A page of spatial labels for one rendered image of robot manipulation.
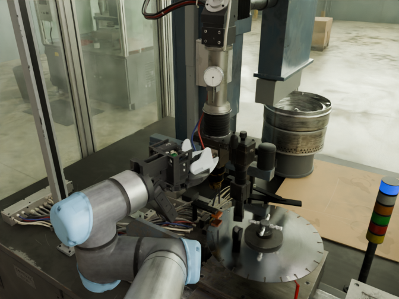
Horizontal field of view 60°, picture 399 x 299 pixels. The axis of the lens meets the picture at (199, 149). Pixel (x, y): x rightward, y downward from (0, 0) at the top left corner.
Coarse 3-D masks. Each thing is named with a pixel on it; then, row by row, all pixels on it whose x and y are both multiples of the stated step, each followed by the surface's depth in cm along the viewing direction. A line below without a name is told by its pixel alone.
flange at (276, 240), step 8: (272, 224) 104; (248, 232) 101; (256, 232) 99; (272, 232) 99; (280, 232) 101; (248, 240) 98; (256, 240) 98; (264, 240) 97; (272, 240) 98; (280, 240) 98; (256, 248) 96; (264, 248) 95; (272, 248) 95
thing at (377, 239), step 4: (368, 232) 96; (368, 236) 96; (372, 236) 95; (376, 236) 94; (380, 236) 94; (384, 236) 95; (368, 240) 96; (372, 240) 95; (376, 240) 95; (380, 240) 95
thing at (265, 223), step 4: (268, 216) 101; (248, 220) 100; (252, 220) 99; (264, 220) 99; (256, 224) 99; (260, 224) 98; (264, 224) 97; (268, 224) 97; (260, 228) 98; (264, 228) 96; (268, 228) 98; (276, 228) 97; (280, 228) 96; (260, 232) 95; (264, 232) 98
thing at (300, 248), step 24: (264, 216) 109; (288, 216) 109; (216, 240) 99; (240, 240) 99; (288, 240) 99; (312, 240) 99; (240, 264) 91; (264, 264) 91; (288, 264) 91; (312, 264) 91
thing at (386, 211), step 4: (376, 204) 92; (380, 204) 90; (376, 208) 92; (380, 208) 91; (384, 208) 90; (388, 208) 90; (392, 208) 90; (376, 212) 92; (380, 212) 91; (384, 212) 90; (388, 212) 90
